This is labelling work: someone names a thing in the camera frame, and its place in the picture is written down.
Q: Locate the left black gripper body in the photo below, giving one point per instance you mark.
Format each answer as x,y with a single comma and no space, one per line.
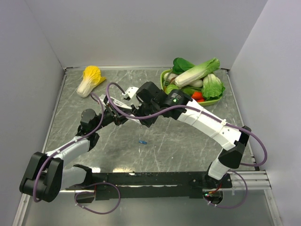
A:
111,115

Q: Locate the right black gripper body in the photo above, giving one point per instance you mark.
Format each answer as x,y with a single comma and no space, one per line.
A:
146,109

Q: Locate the white grey-faced remote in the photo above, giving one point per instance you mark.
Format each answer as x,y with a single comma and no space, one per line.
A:
127,110

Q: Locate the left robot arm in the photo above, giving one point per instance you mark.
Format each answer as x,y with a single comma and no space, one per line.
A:
46,175

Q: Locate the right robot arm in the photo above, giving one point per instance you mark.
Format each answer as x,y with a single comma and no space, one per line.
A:
232,140

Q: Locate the white air conditioner remote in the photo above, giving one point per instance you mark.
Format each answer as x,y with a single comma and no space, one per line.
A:
118,103

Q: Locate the round green cabbage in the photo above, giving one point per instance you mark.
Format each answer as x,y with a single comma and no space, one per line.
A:
171,87

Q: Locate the brown mushroom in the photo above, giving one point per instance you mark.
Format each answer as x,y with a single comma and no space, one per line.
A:
172,81

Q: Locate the white garlic bulb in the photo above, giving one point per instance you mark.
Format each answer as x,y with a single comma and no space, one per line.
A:
169,76

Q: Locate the yellow napa cabbage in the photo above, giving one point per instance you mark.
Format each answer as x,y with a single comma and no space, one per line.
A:
91,78

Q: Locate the dark green spinach leaf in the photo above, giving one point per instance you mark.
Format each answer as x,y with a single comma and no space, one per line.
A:
181,65

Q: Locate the orange carrot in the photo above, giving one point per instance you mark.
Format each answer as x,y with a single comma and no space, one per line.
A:
197,95

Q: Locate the white radish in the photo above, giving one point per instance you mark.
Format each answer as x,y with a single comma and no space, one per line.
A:
196,83

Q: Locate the green plastic basket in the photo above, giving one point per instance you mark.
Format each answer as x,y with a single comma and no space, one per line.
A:
204,103

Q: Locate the long green napa cabbage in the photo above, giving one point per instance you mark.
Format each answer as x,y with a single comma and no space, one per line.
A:
197,72

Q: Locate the green bok choy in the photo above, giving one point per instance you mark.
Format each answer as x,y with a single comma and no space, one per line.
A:
212,88

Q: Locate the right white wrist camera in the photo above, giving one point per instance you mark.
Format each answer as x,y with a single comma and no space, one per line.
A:
131,96

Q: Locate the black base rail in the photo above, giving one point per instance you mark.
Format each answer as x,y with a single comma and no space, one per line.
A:
153,184

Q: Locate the aluminium frame rail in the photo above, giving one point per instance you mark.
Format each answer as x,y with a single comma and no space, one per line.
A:
255,180

